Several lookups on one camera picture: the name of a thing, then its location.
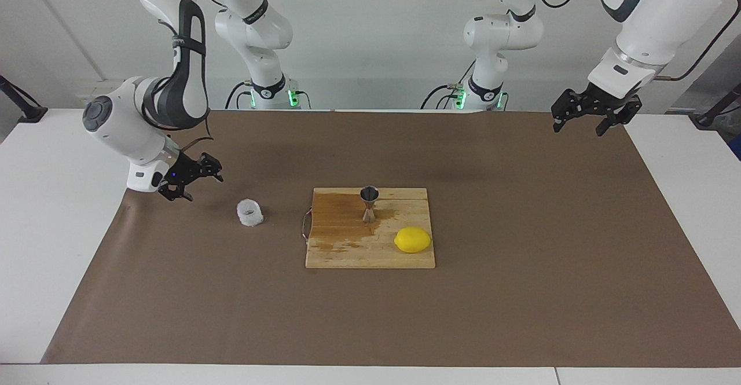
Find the blue object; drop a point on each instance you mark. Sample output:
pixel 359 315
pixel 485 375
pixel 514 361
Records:
pixel 736 149

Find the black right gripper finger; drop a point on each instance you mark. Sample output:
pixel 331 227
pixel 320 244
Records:
pixel 176 194
pixel 211 166

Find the steel double jigger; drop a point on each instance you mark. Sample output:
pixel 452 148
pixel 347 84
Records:
pixel 369 214

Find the translucent plastic cup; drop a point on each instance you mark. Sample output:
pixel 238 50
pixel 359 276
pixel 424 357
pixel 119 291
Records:
pixel 249 216

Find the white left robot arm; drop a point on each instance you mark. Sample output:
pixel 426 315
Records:
pixel 654 8

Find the wooden cutting board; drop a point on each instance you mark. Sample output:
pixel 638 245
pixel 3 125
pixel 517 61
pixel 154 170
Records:
pixel 370 252

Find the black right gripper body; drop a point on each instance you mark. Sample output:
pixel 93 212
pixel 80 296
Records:
pixel 184 171

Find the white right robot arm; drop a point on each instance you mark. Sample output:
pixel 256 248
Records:
pixel 116 124

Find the yellow lemon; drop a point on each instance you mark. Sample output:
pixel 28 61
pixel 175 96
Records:
pixel 412 240

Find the black clamp stand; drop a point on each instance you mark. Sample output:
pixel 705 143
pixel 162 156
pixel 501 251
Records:
pixel 715 113
pixel 26 113

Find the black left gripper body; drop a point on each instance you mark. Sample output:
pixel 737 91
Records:
pixel 602 102

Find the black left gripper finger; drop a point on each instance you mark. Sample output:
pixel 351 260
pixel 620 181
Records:
pixel 622 120
pixel 564 110

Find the brown paper table mat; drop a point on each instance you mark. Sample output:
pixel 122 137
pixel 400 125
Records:
pixel 231 304

